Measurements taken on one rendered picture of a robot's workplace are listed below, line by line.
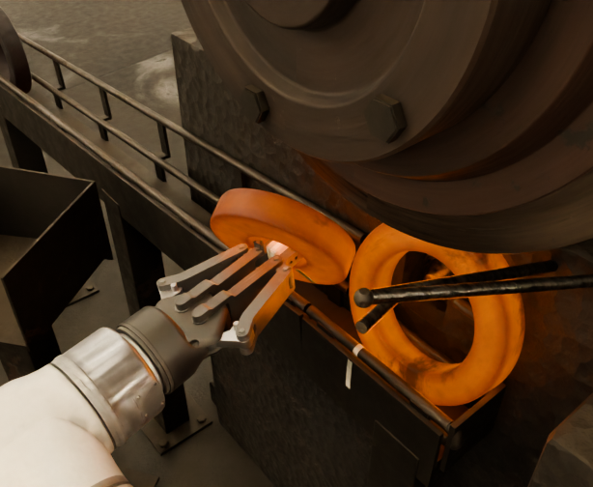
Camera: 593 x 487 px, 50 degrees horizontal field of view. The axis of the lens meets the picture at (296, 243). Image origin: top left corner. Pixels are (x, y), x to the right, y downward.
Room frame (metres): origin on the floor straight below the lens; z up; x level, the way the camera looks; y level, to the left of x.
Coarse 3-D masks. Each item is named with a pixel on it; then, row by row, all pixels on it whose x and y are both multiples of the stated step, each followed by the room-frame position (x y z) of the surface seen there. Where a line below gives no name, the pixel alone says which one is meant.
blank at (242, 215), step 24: (240, 192) 0.52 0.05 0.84; (264, 192) 0.51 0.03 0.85; (216, 216) 0.51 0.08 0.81; (240, 216) 0.49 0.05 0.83; (264, 216) 0.48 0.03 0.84; (288, 216) 0.48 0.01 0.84; (312, 216) 0.49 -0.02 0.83; (240, 240) 0.53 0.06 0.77; (264, 240) 0.55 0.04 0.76; (288, 240) 0.48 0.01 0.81; (312, 240) 0.47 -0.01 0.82; (336, 240) 0.48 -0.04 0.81; (312, 264) 0.50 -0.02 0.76; (336, 264) 0.48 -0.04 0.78
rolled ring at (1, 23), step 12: (0, 12) 1.27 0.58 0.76; (0, 24) 1.24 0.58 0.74; (12, 24) 1.25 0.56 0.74; (0, 36) 1.23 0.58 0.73; (12, 36) 1.23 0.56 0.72; (0, 48) 1.34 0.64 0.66; (12, 48) 1.22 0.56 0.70; (0, 60) 1.33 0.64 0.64; (12, 60) 1.21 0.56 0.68; (24, 60) 1.22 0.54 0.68; (0, 72) 1.30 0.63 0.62; (12, 72) 1.22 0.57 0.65; (24, 72) 1.22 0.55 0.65; (24, 84) 1.23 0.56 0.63
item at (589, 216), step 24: (360, 192) 0.43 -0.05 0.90; (576, 192) 0.30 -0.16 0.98; (384, 216) 0.41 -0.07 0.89; (408, 216) 0.39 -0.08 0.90; (432, 216) 0.38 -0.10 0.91; (456, 216) 0.36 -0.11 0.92; (480, 216) 0.35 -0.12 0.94; (504, 216) 0.33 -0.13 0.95; (528, 216) 0.32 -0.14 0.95; (552, 216) 0.31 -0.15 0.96; (576, 216) 0.30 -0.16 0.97; (432, 240) 0.37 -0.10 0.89; (456, 240) 0.36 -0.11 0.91; (480, 240) 0.34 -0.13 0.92; (504, 240) 0.33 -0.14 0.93; (528, 240) 0.32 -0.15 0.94; (552, 240) 0.31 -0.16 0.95; (576, 240) 0.30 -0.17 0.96
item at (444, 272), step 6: (432, 264) 0.51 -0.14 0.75; (438, 264) 0.51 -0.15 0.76; (426, 270) 0.52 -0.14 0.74; (432, 270) 0.51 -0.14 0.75; (438, 270) 0.50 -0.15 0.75; (444, 270) 0.50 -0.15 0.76; (450, 270) 0.50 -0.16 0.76; (426, 276) 0.50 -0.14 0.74; (432, 276) 0.50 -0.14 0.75; (438, 276) 0.50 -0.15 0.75; (444, 276) 0.49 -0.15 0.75
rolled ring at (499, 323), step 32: (384, 224) 0.49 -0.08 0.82; (384, 256) 0.47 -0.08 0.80; (448, 256) 0.43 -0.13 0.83; (480, 256) 0.41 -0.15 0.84; (352, 288) 0.49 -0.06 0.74; (384, 320) 0.46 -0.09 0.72; (480, 320) 0.39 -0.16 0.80; (512, 320) 0.38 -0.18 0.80; (384, 352) 0.43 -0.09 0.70; (416, 352) 0.44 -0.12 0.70; (480, 352) 0.38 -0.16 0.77; (512, 352) 0.37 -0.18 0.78; (416, 384) 0.40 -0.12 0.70; (448, 384) 0.38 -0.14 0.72; (480, 384) 0.36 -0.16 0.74
